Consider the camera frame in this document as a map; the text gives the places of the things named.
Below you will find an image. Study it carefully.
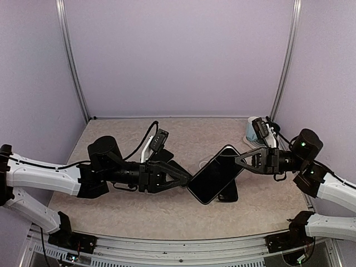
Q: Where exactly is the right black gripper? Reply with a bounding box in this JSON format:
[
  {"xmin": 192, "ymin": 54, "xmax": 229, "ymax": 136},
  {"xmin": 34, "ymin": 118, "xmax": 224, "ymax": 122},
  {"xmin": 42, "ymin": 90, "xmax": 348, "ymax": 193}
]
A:
[{"xmin": 234, "ymin": 146, "xmax": 306, "ymax": 175}]

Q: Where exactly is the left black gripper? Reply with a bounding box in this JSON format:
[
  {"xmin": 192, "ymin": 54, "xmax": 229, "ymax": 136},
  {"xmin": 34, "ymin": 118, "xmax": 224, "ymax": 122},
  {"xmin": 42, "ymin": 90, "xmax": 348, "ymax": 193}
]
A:
[{"xmin": 102, "ymin": 160, "xmax": 189, "ymax": 194}]

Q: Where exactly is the phone from clear case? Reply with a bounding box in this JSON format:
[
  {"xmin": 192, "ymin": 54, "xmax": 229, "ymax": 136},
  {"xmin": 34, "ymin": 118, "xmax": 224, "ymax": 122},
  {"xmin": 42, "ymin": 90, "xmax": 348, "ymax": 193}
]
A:
[{"xmin": 168, "ymin": 160, "xmax": 192, "ymax": 179}]

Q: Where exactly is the black phone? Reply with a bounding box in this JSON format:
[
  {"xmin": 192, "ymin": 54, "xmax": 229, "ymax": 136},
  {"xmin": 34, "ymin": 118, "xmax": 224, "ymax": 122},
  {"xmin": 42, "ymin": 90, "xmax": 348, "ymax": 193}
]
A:
[
  {"xmin": 187, "ymin": 145, "xmax": 243, "ymax": 205},
  {"xmin": 150, "ymin": 149, "xmax": 174, "ymax": 163}
]

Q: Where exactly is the clear phone case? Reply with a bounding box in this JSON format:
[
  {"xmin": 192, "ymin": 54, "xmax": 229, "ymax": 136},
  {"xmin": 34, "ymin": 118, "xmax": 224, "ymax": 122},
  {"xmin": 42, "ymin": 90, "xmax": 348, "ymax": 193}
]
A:
[{"xmin": 188, "ymin": 155, "xmax": 214, "ymax": 175}]

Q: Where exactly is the black case of phone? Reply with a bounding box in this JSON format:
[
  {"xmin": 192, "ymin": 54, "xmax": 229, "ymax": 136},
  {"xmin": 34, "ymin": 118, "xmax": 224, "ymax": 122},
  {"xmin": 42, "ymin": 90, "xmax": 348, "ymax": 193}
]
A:
[{"xmin": 217, "ymin": 180, "xmax": 239, "ymax": 203}]

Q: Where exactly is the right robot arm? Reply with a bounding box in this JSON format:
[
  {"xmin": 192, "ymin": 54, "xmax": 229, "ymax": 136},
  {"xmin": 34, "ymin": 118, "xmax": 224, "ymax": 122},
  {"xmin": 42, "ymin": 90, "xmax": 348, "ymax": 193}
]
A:
[{"xmin": 235, "ymin": 128, "xmax": 355, "ymax": 247}]

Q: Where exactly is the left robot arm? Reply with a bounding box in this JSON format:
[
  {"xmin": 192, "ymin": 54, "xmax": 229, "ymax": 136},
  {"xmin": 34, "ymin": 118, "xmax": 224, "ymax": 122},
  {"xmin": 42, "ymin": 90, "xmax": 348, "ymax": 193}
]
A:
[{"xmin": 1, "ymin": 136, "xmax": 191, "ymax": 248}]

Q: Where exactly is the white coaster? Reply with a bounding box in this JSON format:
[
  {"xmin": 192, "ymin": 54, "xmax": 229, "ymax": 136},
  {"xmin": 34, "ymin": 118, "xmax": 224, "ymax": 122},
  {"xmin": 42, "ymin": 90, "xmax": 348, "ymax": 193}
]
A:
[{"xmin": 243, "ymin": 135, "xmax": 268, "ymax": 149}]

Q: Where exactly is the light blue mug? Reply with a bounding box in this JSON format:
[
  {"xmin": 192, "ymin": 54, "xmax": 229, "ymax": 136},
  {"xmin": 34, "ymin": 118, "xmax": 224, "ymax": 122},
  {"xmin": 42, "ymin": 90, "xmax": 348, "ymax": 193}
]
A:
[{"xmin": 245, "ymin": 116, "xmax": 258, "ymax": 142}]

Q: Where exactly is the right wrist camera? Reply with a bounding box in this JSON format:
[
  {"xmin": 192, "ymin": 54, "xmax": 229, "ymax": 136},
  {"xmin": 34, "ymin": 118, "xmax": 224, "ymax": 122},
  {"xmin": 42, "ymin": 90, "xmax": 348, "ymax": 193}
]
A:
[{"xmin": 251, "ymin": 116, "xmax": 280, "ymax": 148}]

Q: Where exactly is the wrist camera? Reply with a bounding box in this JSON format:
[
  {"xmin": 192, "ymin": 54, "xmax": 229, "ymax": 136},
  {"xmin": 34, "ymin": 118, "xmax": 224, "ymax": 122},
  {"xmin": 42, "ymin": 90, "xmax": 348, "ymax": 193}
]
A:
[
  {"xmin": 140, "ymin": 129, "xmax": 169, "ymax": 163},
  {"xmin": 251, "ymin": 116, "xmax": 280, "ymax": 148}
]

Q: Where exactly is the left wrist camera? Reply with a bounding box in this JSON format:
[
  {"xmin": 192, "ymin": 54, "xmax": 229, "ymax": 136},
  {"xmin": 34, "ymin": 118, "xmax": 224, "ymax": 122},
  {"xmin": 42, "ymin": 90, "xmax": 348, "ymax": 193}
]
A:
[{"xmin": 140, "ymin": 129, "xmax": 169, "ymax": 163}]

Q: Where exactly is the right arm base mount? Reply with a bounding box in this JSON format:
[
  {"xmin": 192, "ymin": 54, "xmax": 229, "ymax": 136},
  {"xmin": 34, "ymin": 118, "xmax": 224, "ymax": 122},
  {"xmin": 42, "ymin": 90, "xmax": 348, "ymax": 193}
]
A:
[{"xmin": 265, "ymin": 231, "xmax": 314, "ymax": 254}]

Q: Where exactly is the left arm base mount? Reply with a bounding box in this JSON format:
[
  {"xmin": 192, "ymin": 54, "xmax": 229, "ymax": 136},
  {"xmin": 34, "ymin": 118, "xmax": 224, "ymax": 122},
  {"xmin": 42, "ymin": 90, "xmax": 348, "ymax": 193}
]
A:
[{"xmin": 48, "ymin": 231, "xmax": 97, "ymax": 254}]

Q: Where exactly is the right aluminium frame post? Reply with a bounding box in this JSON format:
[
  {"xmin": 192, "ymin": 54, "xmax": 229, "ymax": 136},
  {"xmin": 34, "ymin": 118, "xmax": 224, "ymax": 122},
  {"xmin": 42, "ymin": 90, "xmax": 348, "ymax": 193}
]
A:
[{"xmin": 270, "ymin": 0, "xmax": 303, "ymax": 120}]

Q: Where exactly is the aluminium frame post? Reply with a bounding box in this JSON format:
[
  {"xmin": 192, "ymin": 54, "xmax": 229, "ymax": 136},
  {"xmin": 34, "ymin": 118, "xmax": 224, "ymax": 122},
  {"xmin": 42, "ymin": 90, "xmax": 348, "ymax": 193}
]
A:
[
  {"xmin": 270, "ymin": 0, "xmax": 303, "ymax": 120},
  {"xmin": 56, "ymin": 0, "xmax": 91, "ymax": 124}
]

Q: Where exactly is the front aluminium rail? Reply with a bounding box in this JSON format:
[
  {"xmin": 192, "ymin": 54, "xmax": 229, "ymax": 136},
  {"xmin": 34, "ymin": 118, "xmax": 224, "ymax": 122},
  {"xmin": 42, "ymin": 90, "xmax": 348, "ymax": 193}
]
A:
[{"xmin": 19, "ymin": 236, "xmax": 343, "ymax": 267}]

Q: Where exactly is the left aluminium frame post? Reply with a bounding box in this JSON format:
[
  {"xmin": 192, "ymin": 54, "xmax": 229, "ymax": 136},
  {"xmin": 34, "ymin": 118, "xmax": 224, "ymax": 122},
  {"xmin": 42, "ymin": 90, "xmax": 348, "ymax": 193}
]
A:
[{"xmin": 56, "ymin": 0, "xmax": 91, "ymax": 124}]

